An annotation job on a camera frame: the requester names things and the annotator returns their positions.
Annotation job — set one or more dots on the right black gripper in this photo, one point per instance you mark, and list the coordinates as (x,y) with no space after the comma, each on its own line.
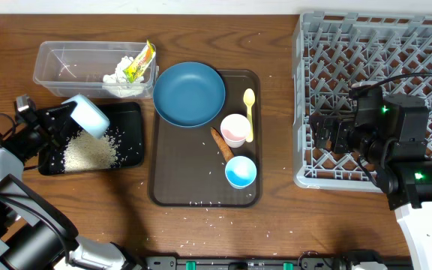
(336,134)

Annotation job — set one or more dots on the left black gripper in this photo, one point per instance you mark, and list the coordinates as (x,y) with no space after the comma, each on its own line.
(51,125)

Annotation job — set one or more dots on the light blue bowl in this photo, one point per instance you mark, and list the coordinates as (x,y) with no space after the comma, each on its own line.
(88,116)

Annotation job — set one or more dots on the white tissue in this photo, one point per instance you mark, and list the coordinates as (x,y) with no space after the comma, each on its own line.
(117,83)

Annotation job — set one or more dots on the yellow green snack wrapper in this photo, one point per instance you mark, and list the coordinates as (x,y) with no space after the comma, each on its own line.
(139,65)

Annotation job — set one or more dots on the yellow plastic spoon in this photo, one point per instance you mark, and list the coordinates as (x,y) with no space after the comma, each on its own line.
(249,100)

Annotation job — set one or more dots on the pink plastic cup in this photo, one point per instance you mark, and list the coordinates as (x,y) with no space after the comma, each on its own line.
(235,129)

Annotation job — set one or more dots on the light blue cup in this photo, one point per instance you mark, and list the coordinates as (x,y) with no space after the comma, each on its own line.
(240,172)

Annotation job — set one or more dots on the dark blue plate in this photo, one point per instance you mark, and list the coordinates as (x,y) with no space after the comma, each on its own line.
(189,94)

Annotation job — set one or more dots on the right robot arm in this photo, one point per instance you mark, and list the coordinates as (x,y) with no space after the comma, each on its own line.
(389,132)

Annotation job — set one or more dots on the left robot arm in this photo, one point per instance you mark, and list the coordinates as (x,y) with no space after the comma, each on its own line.
(33,233)

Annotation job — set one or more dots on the clear plastic waste bin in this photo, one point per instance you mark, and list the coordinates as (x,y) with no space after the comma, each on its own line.
(68,68)

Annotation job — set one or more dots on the grey dishwasher rack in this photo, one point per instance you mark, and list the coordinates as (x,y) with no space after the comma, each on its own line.
(330,52)

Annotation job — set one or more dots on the black rectangular tray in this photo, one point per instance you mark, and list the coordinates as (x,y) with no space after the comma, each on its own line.
(126,125)

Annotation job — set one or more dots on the orange carrot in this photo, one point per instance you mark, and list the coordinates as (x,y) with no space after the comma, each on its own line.
(222,145)

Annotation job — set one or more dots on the brown serving tray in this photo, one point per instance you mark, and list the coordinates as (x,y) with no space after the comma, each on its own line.
(187,167)

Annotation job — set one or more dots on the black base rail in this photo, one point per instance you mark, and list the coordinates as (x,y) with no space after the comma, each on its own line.
(308,260)

